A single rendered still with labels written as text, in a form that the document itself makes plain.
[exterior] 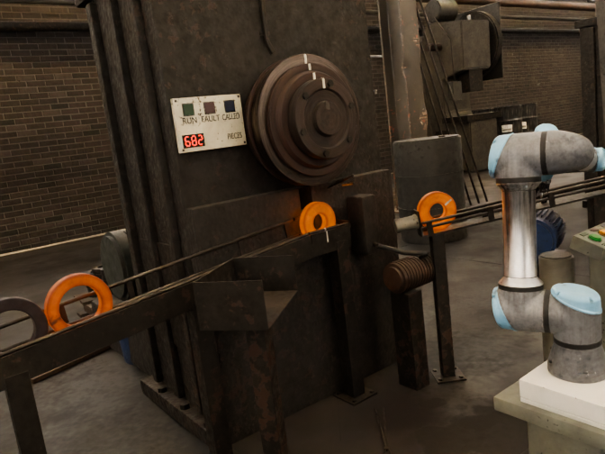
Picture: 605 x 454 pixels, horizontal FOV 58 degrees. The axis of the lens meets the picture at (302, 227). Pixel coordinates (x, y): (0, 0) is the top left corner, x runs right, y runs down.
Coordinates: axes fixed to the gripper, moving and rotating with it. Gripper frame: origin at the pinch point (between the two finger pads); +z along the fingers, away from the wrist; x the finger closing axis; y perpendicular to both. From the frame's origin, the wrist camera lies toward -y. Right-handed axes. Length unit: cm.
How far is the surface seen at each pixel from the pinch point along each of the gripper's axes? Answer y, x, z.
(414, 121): -305, -107, 249
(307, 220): 34, -79, -18
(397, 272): 37, -48, 8
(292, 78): 5, -84, -59
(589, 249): 27.9, 17.0, -5.3
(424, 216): 14.2, -40.2, 1.4
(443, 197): 6.6, -33.7, -1.9
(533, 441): 96, 1, -8
